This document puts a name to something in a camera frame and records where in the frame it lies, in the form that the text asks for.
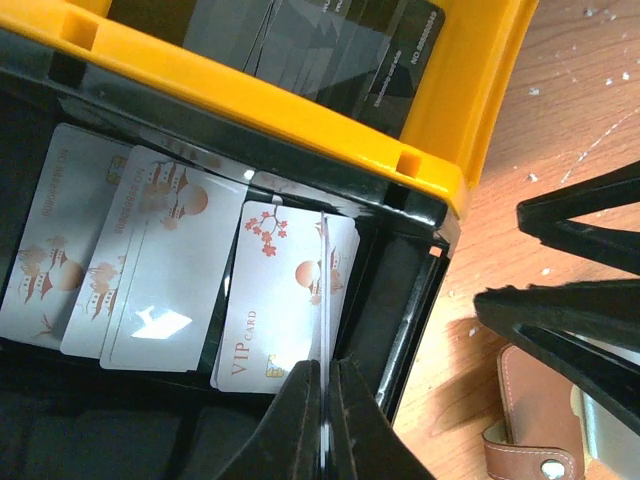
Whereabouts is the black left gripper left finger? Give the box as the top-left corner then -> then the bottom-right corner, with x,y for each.
230,361 -> 320,479

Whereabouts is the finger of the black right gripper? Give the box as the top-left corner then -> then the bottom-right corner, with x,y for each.
516,162 -> 639,275
474,279 -> 639,433

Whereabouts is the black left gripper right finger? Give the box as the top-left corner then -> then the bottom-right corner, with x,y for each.
327,359 -> 433,480

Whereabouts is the brown leather card holder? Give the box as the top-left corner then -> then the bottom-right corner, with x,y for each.
482,345 -> 639,479

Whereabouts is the white patterned credit card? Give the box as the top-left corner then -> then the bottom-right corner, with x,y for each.
318,212 -> 331,479

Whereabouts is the dark credit card stack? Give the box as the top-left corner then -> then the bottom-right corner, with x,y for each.
183,0 -> 445,138

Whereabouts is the silver credit card stack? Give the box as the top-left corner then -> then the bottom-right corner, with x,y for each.
1,124 -> 360,394

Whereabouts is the yellow bin middle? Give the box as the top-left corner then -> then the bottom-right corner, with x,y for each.
1,1 -> 537,220

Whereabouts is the black bin left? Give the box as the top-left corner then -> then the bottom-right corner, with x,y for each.
1,30 -> 460,479

